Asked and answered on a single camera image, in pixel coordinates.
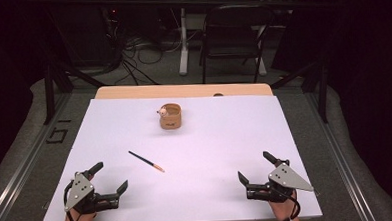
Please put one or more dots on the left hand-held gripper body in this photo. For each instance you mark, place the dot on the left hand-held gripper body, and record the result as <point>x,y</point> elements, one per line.
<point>84,192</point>

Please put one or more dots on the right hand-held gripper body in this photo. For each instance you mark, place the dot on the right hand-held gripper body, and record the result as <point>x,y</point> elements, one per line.
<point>280,183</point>

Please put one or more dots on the person's right hand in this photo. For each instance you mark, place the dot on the person's right hand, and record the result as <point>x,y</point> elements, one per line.
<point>283,213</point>

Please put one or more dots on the white table sheet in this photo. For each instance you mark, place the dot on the white table sheet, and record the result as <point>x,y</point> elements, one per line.
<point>193,177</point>

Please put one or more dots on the round wooden pen holder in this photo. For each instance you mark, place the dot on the round wooden pen holder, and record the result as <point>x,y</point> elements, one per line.
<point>171,120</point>

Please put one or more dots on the black metal stand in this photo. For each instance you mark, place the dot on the black metal stand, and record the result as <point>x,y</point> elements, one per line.
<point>316,85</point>
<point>54,83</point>

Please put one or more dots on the small wooden doll figure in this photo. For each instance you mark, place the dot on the small wooden doll figure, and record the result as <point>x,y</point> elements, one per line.
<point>163,112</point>

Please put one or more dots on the black folding chair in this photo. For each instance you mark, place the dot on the black folding chair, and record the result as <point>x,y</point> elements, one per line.
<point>234,42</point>

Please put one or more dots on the metal floor rail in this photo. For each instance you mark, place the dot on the metal floor rail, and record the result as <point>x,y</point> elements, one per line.
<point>16,178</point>
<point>343,164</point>

